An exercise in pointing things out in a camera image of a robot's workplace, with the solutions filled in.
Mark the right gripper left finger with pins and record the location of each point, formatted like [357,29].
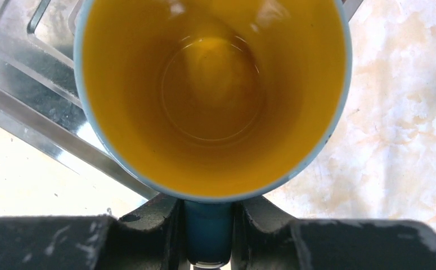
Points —
[149,237]

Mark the metal tray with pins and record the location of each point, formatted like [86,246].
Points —
[38,98]

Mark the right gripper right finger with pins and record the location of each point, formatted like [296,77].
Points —
[266,237]

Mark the blue butterfly mug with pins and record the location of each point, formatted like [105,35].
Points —
[212,102]

